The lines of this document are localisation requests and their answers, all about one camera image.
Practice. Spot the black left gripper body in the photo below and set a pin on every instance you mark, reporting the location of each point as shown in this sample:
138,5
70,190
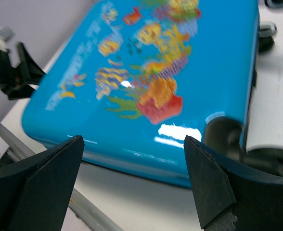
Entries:
8,84

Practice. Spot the blue hard-shell suitcase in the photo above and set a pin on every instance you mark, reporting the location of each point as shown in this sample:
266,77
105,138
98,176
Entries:
139,76

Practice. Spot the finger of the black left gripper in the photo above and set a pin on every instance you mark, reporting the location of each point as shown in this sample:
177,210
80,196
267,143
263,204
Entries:
28,71

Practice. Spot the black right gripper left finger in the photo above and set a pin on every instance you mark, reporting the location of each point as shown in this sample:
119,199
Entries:
35,192

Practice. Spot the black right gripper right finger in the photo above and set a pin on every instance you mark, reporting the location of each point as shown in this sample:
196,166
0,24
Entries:
230,196

